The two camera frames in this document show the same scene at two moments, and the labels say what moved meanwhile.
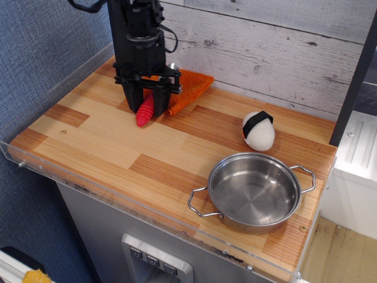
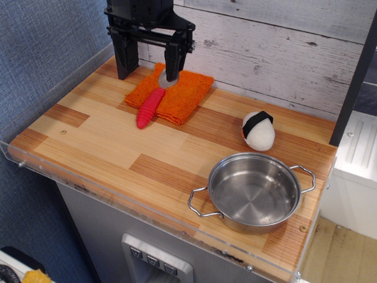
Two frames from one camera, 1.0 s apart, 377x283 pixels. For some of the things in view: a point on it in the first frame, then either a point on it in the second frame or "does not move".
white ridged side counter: [351, 198] does not move
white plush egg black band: [258, 131] does not move
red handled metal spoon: [145, 112] does not move
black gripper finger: [134, 89] to [126, 48]
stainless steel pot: [254, 193] does not move
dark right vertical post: [346, 111] does not move
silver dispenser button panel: [146, 263] does not move
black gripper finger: [161, 98] to [175, 55]
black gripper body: [141, 58] to [153, 22]
